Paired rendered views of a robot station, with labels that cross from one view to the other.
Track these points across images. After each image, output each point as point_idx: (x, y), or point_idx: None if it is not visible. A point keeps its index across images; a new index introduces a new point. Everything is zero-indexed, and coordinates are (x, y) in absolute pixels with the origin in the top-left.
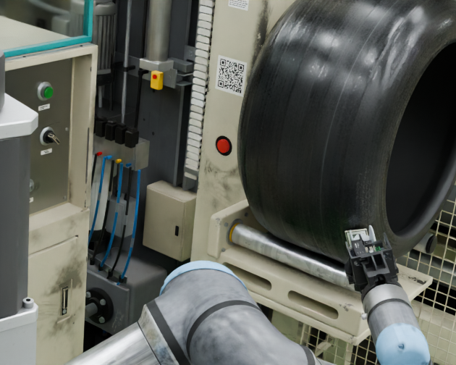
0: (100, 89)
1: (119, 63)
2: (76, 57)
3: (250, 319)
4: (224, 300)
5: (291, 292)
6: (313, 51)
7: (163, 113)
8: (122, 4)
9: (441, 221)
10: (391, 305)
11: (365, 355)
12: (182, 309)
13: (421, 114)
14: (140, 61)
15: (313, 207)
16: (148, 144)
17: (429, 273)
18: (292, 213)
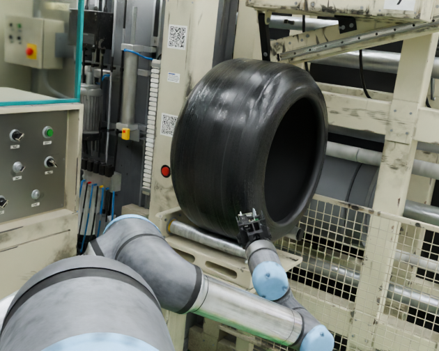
0: (92, 144)
1: (104, 127)
2: (70, 112)
3: (157, 243)
4: (141, 233)
5: (208, 262)
6: (215, 98)
7: (133, 160)
8: (108, 93)
9: (311, 230)
10: (263, 251)
11: None
12: (113, 242)
13: (292, 153)
14: (116, 125)
15: (217, 199)
16: (120, 175)
17: (304, 264)
18: (204, 205)
